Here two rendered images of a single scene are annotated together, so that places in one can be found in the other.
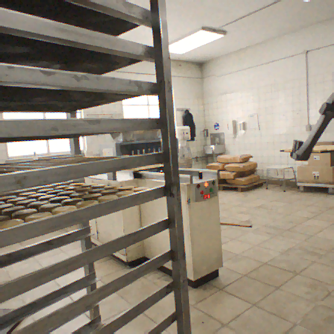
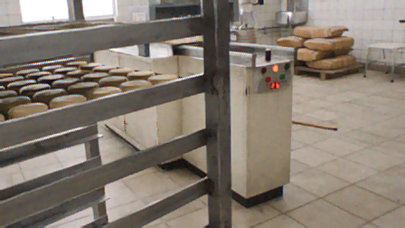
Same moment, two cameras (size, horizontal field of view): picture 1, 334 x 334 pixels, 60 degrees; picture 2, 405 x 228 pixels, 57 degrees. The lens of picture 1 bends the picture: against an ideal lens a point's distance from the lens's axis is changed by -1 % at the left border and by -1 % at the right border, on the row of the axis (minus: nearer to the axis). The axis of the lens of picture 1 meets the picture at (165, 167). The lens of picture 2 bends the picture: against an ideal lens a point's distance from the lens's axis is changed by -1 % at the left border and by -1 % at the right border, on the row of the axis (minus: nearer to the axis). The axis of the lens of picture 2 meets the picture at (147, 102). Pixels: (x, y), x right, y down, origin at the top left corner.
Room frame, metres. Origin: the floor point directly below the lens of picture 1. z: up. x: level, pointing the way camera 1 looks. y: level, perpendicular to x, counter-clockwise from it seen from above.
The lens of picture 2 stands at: (0.19, -0.02, 1.18)
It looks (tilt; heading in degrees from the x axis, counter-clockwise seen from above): 15 degrees down; 12
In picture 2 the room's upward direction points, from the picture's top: 4 degrees counter-clockwise
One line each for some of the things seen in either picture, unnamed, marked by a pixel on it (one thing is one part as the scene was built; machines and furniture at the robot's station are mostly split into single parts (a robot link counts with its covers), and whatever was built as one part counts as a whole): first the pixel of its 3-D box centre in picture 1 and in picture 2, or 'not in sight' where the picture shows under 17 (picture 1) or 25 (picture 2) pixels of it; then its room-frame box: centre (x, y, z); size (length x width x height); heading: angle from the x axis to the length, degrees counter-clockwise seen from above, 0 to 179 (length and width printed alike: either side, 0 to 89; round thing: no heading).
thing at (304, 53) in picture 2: (225, 174); (304, 52); (6.09, -1.27, 0.32); 0.72 x 0.42 x 0.17; 42
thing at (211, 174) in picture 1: (147, 168); (193, 42); (3.06, 0.18, 0.87); 2.01 x 0.03 x 0.07; 37
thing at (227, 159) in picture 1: (233, 158); (318, 32); (6.20, -1.49, 0.62); 0.72 x 0.42 x 0.17; 44
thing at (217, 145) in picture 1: (215, 144); (294, 10); (7.12, -1.29, 0.93); 0.99 x 0.38 x 1.09; 38
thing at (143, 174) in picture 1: (124, 172); (161, 46); (2.89, 0.41, 0.87); 2.01 x 0.03 x 0.07; 37
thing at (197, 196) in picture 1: (204, 189); (272, 75); (2.19, -0.29, 0.77); 0.24 x 0.04 x 0.14; 127
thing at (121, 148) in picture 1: (141, 157); (184, 26); (2.89, 0.23, 1.01); 0.72 x 0.33 x 0.34; 127
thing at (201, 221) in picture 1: (177, 221); (230, 118); (2.48, -0.07, 0.45); 0.70 x 0.34 x 0.90; 37
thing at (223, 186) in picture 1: (232, 184); (313, 68); (6.22, -1.44, 0.06); 1.20 x 0.80 x 0.11; 40
